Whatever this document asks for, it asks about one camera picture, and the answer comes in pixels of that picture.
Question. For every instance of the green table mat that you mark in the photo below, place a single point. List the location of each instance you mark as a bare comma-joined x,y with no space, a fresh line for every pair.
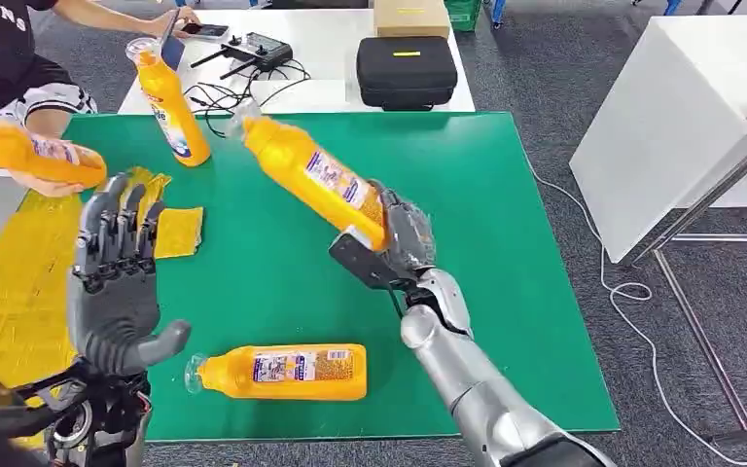
296,283

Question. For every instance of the steel table frame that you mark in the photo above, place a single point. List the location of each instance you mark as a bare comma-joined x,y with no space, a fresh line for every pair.
702,335

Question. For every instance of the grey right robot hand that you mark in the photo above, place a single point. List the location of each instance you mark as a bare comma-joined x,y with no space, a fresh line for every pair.
409,238

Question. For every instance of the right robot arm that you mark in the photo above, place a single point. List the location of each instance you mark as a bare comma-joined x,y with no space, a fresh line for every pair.
476,387

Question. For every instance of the yellow plastic sheet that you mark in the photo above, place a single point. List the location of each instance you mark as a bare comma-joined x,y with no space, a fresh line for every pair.
19,290

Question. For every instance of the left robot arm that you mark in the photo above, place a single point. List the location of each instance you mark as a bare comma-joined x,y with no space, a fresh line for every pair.
109,412

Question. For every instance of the white desk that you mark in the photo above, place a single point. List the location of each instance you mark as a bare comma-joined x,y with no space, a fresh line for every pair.
328,58

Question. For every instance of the cardboard box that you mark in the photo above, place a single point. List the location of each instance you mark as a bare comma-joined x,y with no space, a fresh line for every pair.
412,18

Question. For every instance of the black carry case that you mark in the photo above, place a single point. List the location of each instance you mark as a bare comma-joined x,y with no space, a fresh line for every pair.
406,77

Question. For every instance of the green crate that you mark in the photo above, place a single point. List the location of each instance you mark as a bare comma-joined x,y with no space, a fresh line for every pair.
462,13

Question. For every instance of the black remote controller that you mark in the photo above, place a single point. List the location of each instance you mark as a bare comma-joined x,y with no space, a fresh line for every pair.
261,49

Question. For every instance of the black smartphone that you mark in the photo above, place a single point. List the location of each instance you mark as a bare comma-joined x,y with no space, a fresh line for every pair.
206,29

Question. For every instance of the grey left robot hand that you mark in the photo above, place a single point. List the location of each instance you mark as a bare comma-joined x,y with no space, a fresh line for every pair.
116,303

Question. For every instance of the white side table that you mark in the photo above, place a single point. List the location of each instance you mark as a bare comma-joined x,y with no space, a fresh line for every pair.
663,129

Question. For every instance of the blue table frame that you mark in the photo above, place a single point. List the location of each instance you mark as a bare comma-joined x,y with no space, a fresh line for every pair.
497,10

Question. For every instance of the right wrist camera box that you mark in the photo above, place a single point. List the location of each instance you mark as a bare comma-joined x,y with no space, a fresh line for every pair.
360,261

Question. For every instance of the orange drink bottle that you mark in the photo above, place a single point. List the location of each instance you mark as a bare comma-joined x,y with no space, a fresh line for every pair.
302,174
296,372
6,151
167,109

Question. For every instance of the person's left hand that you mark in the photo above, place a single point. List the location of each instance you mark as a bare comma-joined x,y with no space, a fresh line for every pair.
177,20

